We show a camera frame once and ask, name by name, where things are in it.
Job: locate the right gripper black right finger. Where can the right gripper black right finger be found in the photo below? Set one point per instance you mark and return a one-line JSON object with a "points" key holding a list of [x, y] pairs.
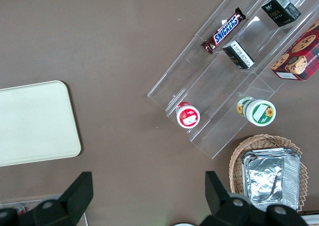
{"points": [[221, 206]]}

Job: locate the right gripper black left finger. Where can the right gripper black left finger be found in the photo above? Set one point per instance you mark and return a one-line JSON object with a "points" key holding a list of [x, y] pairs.
{"points": [[72, 198]]}

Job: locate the light wicker basket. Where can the light wicker basket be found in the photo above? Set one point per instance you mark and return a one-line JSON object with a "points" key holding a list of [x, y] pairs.
{"points": [[236, 161]]}

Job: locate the cream plastic tray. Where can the cream plastic tray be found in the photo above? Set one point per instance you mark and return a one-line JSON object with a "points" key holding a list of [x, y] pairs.
{"points": [[37, 123]]}

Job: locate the stack of foil trays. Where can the stack of foil trays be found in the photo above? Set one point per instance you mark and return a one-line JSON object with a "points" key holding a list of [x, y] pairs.
{"points": [[264, 178]]}

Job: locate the white plastic bin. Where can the white plastic bin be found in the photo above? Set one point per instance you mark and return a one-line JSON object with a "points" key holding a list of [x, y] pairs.
{"points": [[312, 221]]}

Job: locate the red lid small jar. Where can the red lid small jar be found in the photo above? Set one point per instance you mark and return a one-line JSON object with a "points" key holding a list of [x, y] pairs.
{"points": [[188, 116]]}

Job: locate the green lid sunflower jar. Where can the green lid sunflower jar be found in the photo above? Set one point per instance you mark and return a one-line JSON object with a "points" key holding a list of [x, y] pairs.
{"points": [[260, 112]]}

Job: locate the clear acrylic tiered shelf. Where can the clear acrylic tiered shelf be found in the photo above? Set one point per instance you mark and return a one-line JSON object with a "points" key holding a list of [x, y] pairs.
{"points": [[224, 68]]}

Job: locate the black box with white label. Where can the black box with white label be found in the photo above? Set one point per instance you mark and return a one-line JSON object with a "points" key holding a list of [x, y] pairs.
{"points": [[236, 54]]}

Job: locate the red tartan cookie box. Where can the red tartan cookie box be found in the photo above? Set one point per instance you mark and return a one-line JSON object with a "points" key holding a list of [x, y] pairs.
{"points": [[301, 59]]}

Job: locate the Snickers chocolate bar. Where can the Snickers chocolate bar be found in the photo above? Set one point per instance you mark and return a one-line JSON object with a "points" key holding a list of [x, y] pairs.
{"points": [[224, 30]]}

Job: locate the black box with Face print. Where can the black box with Face print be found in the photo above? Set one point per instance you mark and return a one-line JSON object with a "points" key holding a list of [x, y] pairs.
{"points": [[279, 11]]}

